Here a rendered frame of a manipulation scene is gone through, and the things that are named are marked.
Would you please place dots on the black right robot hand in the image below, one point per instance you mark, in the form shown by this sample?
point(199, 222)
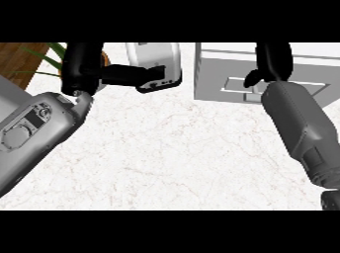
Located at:
point(273, 62)

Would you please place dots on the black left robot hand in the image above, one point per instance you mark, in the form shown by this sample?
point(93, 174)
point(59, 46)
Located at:
point(81, 69)

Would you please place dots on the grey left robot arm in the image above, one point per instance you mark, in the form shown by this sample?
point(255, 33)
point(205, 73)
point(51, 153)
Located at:
point(25, 141)

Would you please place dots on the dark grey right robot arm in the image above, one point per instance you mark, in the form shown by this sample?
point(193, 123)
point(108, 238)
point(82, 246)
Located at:
point(303, 131)

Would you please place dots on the brown plant pot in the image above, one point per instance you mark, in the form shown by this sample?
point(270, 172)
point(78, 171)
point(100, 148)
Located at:
point(105, 59)

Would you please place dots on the green leafy plant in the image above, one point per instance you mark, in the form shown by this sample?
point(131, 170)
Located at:
point(50, 59)

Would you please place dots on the pale grey cabinet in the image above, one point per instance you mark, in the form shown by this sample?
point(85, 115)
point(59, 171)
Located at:
point(224, 66)

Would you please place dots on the white appliance with dark base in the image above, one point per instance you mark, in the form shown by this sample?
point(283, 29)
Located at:
point(159, 54)

